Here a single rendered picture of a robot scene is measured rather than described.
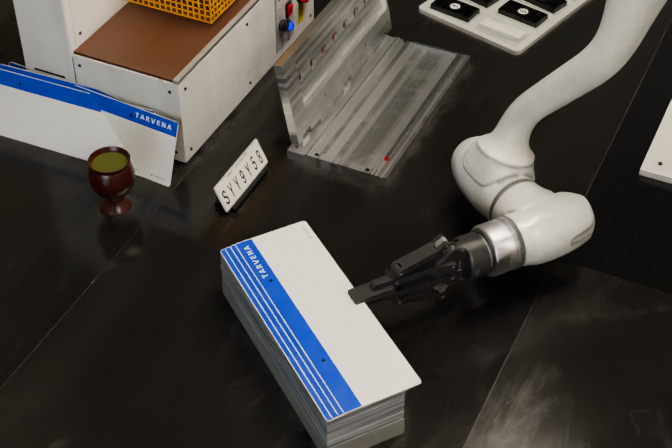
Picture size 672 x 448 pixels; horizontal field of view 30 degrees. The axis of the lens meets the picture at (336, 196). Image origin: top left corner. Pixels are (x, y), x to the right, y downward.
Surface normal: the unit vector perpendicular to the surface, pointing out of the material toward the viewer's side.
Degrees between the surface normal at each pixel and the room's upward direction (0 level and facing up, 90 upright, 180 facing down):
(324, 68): 80
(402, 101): 0
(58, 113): 63
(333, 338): 0
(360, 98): 0
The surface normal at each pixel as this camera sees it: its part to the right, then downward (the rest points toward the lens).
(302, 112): 0.89, 0.14
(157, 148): -0.46, 0.26
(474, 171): -0.81, -0.06
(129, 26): 0.00, -0.76
